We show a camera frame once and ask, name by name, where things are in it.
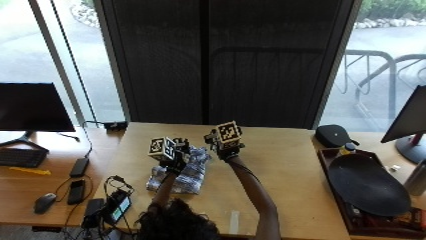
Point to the white marker cube right glove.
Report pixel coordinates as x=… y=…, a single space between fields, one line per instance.
x=228 y=132

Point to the black computer monitor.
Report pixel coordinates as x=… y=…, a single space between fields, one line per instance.
x=31 y=108

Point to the smartphone with lit screen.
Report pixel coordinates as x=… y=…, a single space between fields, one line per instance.
x=119 y=206

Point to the black zip case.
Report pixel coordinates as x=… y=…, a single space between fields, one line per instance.
x=333 y=135

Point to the silver metal bottle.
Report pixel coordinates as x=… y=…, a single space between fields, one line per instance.
x=417 y=178

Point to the small black device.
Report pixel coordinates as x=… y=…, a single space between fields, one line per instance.
x=94 y=210

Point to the black computer mouse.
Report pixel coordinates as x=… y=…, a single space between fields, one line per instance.
x=44 y=202

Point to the grey metal bike rack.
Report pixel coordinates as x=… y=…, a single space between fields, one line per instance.
x=377 y=80

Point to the small white object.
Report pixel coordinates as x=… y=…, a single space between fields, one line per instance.
x=394 y=168

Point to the blue white patterned cloth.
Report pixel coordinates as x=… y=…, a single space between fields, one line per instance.
x=188 y=175

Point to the dark oval plate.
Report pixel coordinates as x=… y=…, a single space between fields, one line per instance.
x=368 y=185

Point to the monitor with red stand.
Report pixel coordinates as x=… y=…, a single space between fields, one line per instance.
x=409 y=126

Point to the dark wooden tray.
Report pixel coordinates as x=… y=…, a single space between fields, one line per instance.
x=341 y=203

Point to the yellow flat tool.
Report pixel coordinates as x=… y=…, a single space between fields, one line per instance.
x=30 y=171

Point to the black smartphone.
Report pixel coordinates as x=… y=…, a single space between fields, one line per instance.
x=76 y=191

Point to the black power adapter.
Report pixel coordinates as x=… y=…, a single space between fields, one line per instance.
x=79 y=167

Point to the black keyboard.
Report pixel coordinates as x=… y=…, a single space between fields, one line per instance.
x=20 y=157

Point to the person's left hand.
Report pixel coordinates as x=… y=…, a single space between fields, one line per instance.
x=179 y=156

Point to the person's right hand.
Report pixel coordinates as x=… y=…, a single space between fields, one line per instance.
x=224 y=148

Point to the white marker cube left glove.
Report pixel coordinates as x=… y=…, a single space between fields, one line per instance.
x=163 y=148

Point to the white marker cube glove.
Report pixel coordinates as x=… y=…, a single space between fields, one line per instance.
x=163 y=148
x=228 y=132

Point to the dark window screen panel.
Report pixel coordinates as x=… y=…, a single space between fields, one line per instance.
x=227 y=60

